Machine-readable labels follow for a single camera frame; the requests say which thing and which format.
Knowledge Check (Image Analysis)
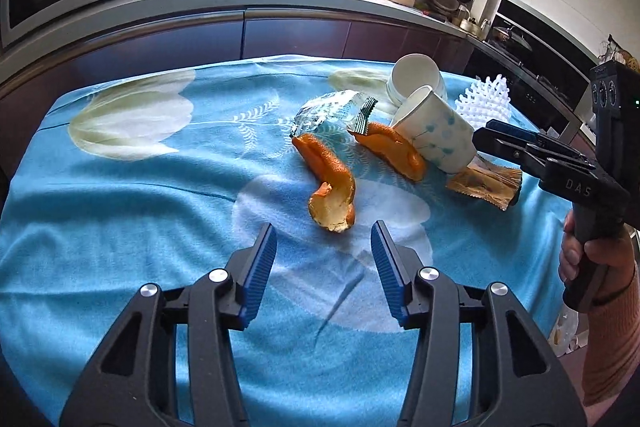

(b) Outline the brown kitchen base cabinet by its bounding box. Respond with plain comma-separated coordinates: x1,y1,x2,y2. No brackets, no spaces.
0,4,476,168

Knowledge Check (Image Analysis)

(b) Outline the short orange peel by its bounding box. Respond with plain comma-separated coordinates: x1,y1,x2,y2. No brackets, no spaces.
348,122,427,182

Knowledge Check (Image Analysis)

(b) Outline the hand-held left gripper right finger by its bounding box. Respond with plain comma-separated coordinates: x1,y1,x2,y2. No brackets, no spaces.
371,220,588,427

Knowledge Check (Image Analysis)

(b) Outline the white foam fruit net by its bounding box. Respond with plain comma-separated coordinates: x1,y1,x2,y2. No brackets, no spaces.
454,76,512,128

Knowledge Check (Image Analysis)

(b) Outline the long curled orange peel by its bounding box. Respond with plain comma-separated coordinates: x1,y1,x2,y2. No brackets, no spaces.
291,133,357,234

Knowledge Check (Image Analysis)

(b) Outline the person's right forearm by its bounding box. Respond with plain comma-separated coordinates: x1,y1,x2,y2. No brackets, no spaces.
582,257,640,408

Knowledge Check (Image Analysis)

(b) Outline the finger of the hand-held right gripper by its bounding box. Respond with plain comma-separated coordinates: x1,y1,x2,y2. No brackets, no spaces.
472,127,552,181
484,119,597,168

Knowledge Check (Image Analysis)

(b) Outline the black built-in oven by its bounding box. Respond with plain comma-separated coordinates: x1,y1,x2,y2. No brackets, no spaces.
462,0,601,132

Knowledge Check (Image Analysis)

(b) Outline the person's right hand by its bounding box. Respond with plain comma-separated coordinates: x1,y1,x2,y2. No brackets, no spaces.
559,211,639,293

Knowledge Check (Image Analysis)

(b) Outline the flower print paper cup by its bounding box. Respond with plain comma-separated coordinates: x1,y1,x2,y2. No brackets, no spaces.
390,86,478,174

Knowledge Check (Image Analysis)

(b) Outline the lidded cooking pot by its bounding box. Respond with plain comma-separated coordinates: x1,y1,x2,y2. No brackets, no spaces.
492,24,533,54

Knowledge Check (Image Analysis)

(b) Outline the white plastic bag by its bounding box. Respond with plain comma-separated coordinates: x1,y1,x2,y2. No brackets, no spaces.
547,309,591,355

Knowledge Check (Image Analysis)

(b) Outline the clear plastic wrapper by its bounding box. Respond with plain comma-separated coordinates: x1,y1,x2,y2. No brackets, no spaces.
291,90,363,138

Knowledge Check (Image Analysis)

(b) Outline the gold snack wrapper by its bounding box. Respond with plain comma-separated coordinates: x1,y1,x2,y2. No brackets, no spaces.
446,157,523,210

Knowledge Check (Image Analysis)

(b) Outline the striped silver green wrapper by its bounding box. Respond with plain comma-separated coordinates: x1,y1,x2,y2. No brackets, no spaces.
350,98,381,135

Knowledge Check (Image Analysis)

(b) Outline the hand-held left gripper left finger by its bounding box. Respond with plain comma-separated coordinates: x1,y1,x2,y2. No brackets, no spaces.
59,223,278,427

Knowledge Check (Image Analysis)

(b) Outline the blue floral tablecloth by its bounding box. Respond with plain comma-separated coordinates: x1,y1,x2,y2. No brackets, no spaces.
0,54,581,427

